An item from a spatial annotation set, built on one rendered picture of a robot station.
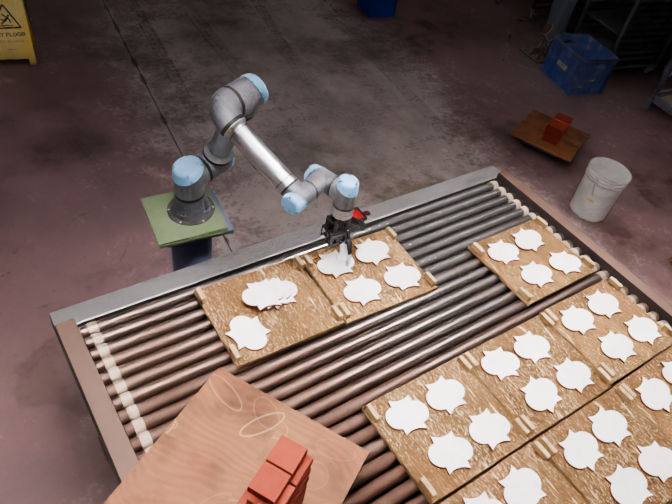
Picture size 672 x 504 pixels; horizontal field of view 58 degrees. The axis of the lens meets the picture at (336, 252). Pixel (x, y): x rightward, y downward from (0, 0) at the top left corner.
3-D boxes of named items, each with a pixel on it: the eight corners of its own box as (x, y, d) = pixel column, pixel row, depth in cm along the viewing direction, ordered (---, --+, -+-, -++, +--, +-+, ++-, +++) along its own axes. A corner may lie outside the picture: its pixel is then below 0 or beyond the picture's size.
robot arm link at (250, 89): (185, 168, 243) (222, 79, 199) (212, 151, 251) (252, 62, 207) (206, 189, 242) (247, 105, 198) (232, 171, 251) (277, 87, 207)
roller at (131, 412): (117, 416, 181) (115, 408, 178) (546, 230, 275) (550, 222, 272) (122, 429, 179) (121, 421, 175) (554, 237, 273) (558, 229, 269)
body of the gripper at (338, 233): (319, 236, 220) (323, 211, 212) (339, 230, 224) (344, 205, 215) (330, 250, 216) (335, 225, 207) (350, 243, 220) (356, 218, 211)
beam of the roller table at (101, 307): (51, 324, 203) (48, 312, 199) (488, 174, 303) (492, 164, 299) (59, 342, 199) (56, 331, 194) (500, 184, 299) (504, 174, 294)
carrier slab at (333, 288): (299, 259, 233) (299, 256, 232) (385, 231, 251) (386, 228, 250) (346, 325, 213) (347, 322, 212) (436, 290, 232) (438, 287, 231)
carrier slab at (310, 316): (193, 293, 213) (193, 290, 212) (295, 259, 232) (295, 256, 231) (237, 369, 194) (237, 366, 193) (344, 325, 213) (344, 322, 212)
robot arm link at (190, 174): (167, 191, 237) (163, 164, 227) (192, 174, 245) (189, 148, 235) (189, 205, 233) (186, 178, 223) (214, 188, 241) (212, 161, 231)
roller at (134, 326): (84, 343, 197) (82, 334, 194) (500, 191, 291) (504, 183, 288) (89, 354, 195) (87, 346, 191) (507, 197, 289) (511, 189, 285)
